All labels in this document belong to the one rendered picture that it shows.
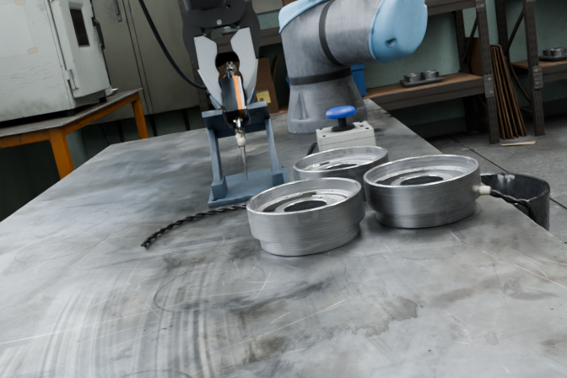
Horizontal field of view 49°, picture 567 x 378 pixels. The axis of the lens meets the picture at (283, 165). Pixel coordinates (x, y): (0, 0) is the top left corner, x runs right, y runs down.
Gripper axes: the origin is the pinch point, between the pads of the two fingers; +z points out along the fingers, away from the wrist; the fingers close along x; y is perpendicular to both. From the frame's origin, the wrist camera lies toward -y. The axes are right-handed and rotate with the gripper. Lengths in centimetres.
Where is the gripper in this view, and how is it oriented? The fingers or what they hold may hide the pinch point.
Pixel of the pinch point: (234, 94)
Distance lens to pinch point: 79.3
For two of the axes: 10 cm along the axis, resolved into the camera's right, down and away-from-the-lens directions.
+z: 1.8, 9.6, 2.2
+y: -0.4, -2.1, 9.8
